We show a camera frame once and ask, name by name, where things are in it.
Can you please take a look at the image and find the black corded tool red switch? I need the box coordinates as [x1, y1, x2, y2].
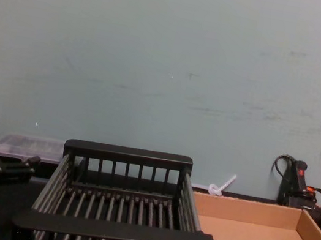
[263, 152, 321, 224]

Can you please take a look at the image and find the white three-armed plastic piece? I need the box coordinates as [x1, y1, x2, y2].
[205, 169, 238, 200]

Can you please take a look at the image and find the black rack with steel bars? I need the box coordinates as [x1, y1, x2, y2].
[8, 127, 231, 240]

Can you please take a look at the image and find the clear plastic case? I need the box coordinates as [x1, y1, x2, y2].
[0, 129, 68, 169]

